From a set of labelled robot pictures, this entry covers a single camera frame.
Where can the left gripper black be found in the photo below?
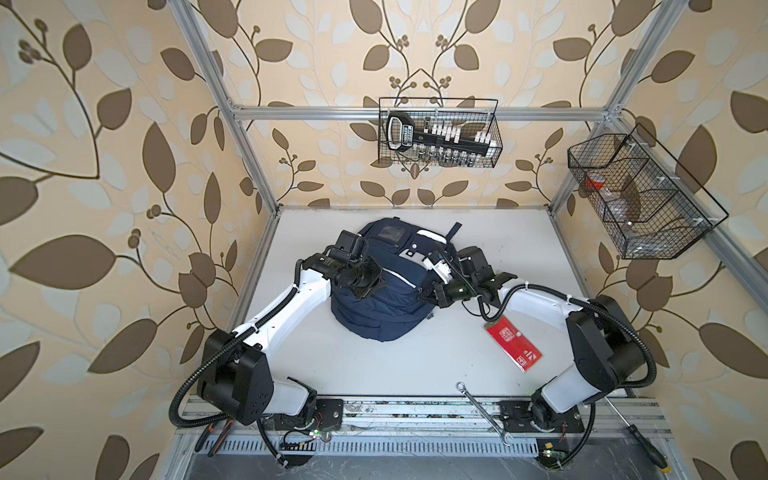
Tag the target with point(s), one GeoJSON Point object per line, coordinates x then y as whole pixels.
{"type": "Point", "coordinates": [377, 271]}

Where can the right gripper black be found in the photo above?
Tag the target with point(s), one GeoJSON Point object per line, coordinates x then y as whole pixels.
{"type": "Point", "coordinates": [439, 299]}

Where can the navy blue student backpack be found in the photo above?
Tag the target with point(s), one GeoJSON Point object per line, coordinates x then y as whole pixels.
{"type": "Point", "coordinates": [395, 309]}

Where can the red packet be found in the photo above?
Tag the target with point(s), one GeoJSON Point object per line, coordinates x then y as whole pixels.
{"type": "Point", "coordinates": [513, 344]}

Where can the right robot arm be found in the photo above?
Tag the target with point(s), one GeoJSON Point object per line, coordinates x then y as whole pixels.
{"type": "Point", "coordinates": [607, 351]}

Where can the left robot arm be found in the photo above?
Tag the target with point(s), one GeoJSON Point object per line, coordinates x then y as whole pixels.
{"type": "Point", "coordinates": [234, 383]}

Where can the silver combination wrench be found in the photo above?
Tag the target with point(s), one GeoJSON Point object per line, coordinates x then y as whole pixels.
{"type": "Point", "coordinates": [500, 431]}

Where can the black socket set holder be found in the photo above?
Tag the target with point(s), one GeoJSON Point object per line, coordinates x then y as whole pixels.
{"type": "Point", "coordinates": [461, 133]}

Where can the red object in basket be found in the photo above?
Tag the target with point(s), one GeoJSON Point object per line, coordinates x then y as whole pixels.
{"type": "Point", "coordinates": [594, 182]}

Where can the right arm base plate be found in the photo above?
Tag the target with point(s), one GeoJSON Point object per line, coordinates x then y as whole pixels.
{"type": "Point", "coordinates": [527, 416]}

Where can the back wire basket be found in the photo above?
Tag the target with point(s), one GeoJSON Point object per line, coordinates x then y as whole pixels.
{"type": "Point", "coordinates": [447, 103]}

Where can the wire basket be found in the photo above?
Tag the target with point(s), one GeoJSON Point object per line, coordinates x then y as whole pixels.
{"type": "Point", "coordinates": [447, 103]}
{"type": "Point", "coordinates": [652, 206]}

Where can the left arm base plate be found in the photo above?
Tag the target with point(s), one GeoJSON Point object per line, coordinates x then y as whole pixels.
{"type": "Point", "coordinates": [324, 414]}

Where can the right wire basket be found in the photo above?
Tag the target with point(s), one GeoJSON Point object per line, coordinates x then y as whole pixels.
{"type": "Point", "coordinates": [652, 206]}

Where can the orange handled pliers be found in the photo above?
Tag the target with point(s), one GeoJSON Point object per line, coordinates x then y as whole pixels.
{"type": "Point", "coordinates": [213, 438]}

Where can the black handled screwdriver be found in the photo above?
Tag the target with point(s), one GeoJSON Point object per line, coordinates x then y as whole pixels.
{"type": "Point", "coordinates": [651, 452]}

